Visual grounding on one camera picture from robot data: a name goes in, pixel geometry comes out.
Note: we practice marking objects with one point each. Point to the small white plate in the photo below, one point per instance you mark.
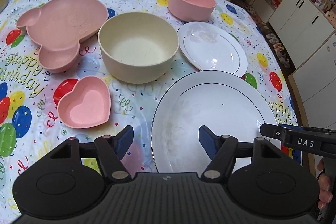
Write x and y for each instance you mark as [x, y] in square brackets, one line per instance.
[208, 47]

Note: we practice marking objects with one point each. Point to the pink round bowl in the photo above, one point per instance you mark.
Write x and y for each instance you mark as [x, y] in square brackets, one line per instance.
[191, 10]

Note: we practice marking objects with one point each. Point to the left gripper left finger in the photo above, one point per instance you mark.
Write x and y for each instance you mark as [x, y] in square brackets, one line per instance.
[110, 151]

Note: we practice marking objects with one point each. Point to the pink divided kids plate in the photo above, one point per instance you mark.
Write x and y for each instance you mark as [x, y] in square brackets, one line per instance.
[59, 26]

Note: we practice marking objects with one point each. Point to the cream bowl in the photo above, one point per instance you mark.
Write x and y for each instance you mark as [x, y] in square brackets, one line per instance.
[137, 47]

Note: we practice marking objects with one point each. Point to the pink heart-shaped dish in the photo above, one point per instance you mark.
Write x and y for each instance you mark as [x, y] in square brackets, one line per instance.
[87, 105]

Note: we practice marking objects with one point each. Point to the row of shoes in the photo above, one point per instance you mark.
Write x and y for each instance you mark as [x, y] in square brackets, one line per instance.
[271, 38]

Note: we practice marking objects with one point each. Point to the large white plate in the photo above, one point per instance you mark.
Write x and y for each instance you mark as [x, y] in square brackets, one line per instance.
[223, 102]

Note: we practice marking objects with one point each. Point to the white tall cupboard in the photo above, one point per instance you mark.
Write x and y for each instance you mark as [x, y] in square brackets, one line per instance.
[307, 30]

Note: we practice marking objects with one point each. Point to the person's right hand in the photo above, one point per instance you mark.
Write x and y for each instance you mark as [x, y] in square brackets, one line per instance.
[325, 195]

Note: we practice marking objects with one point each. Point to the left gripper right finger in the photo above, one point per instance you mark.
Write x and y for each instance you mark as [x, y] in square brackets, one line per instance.
[222, 152]

